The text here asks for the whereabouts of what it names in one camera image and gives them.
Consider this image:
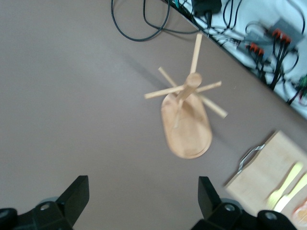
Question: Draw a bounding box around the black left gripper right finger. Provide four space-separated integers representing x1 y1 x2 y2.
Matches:
191 176 295 230

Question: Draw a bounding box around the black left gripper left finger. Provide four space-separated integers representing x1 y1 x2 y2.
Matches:
0 176 90 230

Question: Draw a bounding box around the bamboo cutting board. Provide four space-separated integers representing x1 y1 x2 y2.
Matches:
224 130 307 230

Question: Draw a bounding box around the wooden mug tree stand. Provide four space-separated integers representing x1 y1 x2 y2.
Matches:
144 33 228 160

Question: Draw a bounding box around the yellow plastic fork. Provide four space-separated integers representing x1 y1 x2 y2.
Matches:
267 161 304 209

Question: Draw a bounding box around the yellow plastic knife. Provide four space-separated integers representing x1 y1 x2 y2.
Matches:
274 173 307 213

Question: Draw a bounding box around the toy orange slice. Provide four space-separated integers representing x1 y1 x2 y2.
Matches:
293 203 307 227

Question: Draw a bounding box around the brown table cover sheet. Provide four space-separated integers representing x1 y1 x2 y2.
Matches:
0 0 307 230

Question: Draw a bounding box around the small grey power box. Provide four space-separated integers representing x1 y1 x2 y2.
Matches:
244 23 273 59

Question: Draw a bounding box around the large grey power box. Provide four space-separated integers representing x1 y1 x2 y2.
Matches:
270 17 307 52

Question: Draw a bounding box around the black power adapter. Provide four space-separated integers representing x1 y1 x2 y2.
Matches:
191 0 223 16

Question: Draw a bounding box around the black looped cable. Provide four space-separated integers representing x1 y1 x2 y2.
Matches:
111 0 170 41
143 0 201 34

